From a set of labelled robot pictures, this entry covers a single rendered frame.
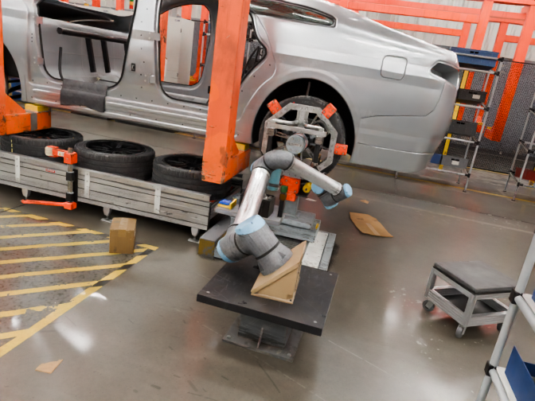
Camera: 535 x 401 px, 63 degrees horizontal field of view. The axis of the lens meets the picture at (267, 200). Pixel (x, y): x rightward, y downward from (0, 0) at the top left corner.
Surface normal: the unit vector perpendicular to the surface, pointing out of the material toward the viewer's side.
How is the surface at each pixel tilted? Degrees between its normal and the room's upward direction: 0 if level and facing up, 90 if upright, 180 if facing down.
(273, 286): 90
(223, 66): 90
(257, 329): 90
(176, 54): 90
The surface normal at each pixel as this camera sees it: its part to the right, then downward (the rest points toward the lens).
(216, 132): -0.24, 0.25
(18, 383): 0.14, -0.95
